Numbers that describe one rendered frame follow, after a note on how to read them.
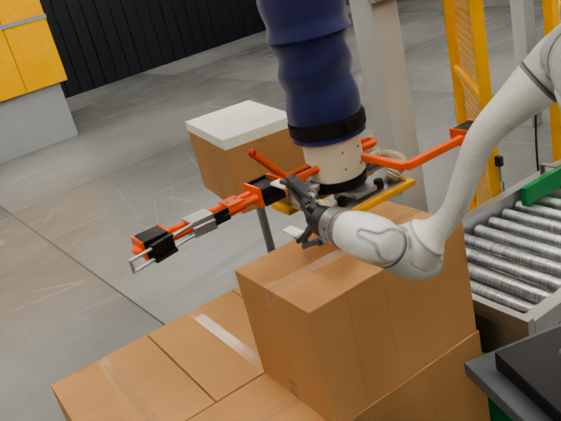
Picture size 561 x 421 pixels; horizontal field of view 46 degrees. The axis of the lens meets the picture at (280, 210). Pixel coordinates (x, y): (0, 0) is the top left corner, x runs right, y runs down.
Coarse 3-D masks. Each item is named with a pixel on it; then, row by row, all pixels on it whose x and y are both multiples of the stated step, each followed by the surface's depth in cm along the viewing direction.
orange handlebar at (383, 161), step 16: (368, 144) 196; (448, 144) 180; (368, 160) 186; (384, 160) 180; (400, 160) 177; (416, 160) 175; (304, 176) 186; (224, 208) 175; (240, 208) 176; (176, 224) 172
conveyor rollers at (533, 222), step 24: (552, 192) 294; (504, 216) 286; (528, 216) 277; (552, 216) 276; (480, 240) 267; (504, 240) 266; (528, 240) 259; (552, 240) 258; (480, 264) 257; (504, 264) 247; (528, 264) 248; (552, 264) 240; (480, 288) 236; (504, 288) 237; (528, 288) 229; (552, 288) 231
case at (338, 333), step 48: (240, 288) 207; (288, 288) 187; (336, 288) 181; (384, 288) 187; (432, 288) 199; (288, 336) 191; (336, 336) 181; (384, 336) 191; (432, 336) 203; (288, 384) 206; (336, 384) 185; (384, 384) 196
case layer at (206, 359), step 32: (192, 320) 262; (224, 320) 257; (128, 352) 252; (160, 352) 247; (192, 352) 242; (224, 352) 237; (256, 352) 232; (448, 352) 209; (480, 352) 218; (64, 384) 241; (96, 384) 237; (128, 384) 232; (160, 384) 228; (192, 384) 224; (224, 384) 220; (256, 384) 216; (416, 384) 203; (448, 384) 212; (64, 416) 247; (96, 416) 220; (128, 416) 216; (160, 416) 212; (192, 416) 209; (224, 416) 205; (256, 416) 201; (288, 416) 198; (320, 416) 195; (384, 416) 198; (416, 416) 207; (448, 416) 216; (480, 416) 226
